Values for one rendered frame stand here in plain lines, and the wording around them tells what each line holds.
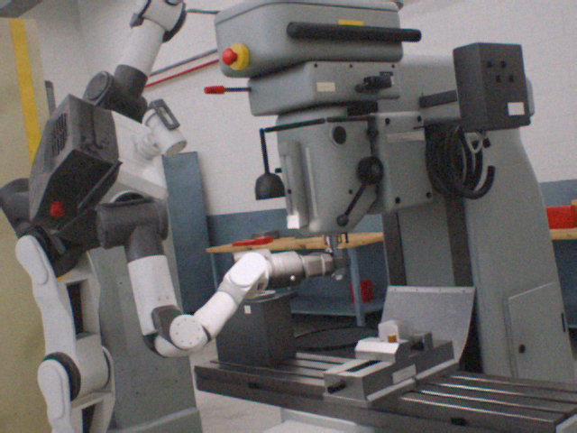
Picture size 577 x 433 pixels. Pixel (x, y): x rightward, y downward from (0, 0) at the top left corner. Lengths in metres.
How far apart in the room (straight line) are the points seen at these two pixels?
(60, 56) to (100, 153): 10.03
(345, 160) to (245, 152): 7.03
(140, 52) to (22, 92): 1.37
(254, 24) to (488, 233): 0.87
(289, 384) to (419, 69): 0.91
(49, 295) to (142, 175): 0.45
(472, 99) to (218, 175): 7.57
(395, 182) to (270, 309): 0.54
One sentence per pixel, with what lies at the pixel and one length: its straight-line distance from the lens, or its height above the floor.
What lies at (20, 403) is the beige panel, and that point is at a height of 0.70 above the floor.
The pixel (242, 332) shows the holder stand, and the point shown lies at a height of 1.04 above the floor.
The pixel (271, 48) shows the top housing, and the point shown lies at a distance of 1.76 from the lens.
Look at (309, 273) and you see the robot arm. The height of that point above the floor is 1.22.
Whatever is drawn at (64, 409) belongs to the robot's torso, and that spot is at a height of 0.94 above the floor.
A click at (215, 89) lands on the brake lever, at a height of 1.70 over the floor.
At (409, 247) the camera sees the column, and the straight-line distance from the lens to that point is 2.28.
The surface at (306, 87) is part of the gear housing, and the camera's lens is 1.80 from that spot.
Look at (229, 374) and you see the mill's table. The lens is 2.23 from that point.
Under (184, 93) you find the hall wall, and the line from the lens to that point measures 9.81.
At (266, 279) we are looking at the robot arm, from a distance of 1.86.
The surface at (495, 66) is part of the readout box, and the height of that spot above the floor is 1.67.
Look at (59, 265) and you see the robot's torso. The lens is 2.12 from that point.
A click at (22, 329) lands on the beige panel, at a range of 3.36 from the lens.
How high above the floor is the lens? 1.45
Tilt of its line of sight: 3 degrees down
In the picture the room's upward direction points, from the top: 8 degrees counter-clockwise
